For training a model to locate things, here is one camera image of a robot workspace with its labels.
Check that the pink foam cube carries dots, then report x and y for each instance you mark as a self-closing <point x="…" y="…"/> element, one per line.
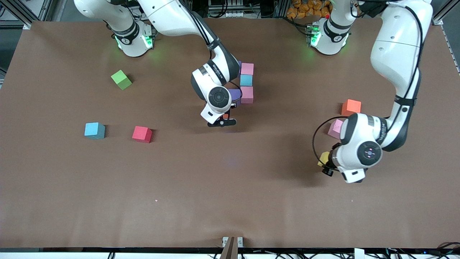
<point x="247" y="68"/>
<point x="335" y="129"/>
<point x="247" y="95"/>

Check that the aluminium frame post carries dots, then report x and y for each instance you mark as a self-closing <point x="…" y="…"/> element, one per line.
<point x="281" y="9"/>

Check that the light blue foam cube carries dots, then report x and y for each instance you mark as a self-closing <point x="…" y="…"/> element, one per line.
<point x="246" y="80"/>
<point x="94" y="130"/>

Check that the green foam cube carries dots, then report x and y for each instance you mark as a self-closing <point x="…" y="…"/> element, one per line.
<point x="121" y="80"/>

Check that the yellow foam cube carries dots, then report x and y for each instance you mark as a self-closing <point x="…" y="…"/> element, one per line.
<point x="324" y="157"/>

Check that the red foam cube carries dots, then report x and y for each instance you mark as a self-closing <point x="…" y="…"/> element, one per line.
<point x="142" y="134"/>

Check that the aluminium frame profile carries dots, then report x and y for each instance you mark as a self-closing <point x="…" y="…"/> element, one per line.
<point x="437" y="19"/>
<point x="46" y="9"/>

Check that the bag of orange fruits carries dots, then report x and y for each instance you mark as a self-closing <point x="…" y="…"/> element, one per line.
<point x="305" y="9"/>

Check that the brown table cover sheet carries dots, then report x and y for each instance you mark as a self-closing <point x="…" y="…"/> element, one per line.
<point x="230" y="198"/>

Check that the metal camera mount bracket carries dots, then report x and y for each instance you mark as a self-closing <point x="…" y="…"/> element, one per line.
<point x="231" y="248"/>

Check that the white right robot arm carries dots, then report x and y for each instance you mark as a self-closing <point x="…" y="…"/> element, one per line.
<point x="172" y="14"/>

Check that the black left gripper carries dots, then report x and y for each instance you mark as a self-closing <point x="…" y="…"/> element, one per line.
<point x="329" y="165"/>

